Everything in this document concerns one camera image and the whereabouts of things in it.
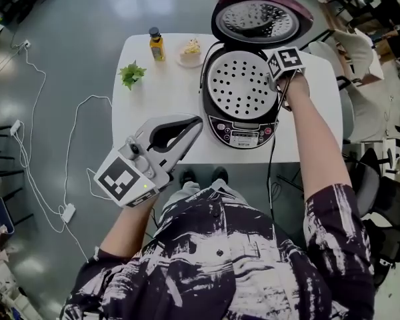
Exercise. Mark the person's right forearm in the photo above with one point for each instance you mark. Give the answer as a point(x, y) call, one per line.
point(316, 138)

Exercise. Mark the person's left forearm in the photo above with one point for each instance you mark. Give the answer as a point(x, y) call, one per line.
point(126, 232)

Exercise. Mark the small snack cup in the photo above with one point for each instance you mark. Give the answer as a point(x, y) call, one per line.
point(190, 52)

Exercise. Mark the black shoe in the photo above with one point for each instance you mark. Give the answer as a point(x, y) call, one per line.
point(220, 175)
point(187, 177)

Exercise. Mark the blue seat chair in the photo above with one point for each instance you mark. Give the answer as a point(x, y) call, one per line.
point(3, 215)

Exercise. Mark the small white power strip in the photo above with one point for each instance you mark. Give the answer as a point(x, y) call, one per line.
point(15, 127)

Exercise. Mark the beige shell chair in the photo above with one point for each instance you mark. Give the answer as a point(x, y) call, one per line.
point(356, 48)

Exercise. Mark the person's grey trousers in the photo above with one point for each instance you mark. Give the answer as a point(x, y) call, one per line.
point(200, 188)

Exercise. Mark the black office chair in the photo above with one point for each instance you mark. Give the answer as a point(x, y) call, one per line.
point(393, 218)

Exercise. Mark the black folding chair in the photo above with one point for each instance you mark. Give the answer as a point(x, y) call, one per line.
point(366, 182)

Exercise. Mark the white folding table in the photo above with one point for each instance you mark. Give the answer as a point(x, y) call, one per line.
point(160, 105)

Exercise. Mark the large white power strip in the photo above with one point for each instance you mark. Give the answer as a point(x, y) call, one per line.
point(68, 212)

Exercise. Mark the white shell chair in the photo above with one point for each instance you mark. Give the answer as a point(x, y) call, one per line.
point(363, 112)

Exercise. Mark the small green potted plant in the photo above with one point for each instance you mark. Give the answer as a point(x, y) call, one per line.
point(131, 75)

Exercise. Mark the white socket block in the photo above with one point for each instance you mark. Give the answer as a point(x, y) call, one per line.
point(26, 43)

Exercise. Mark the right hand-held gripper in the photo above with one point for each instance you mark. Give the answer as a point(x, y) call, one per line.
point(286, 62)

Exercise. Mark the yellow oil bottle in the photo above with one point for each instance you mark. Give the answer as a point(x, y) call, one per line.
point(157, 47)

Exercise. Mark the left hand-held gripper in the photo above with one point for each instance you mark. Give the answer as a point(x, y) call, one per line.
point(123, 178)

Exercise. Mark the person's black white patterned shirt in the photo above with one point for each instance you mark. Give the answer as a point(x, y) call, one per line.
point(213, 272)

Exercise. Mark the maroon rice cooker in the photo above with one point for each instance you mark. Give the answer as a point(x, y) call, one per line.
point(243, 135)

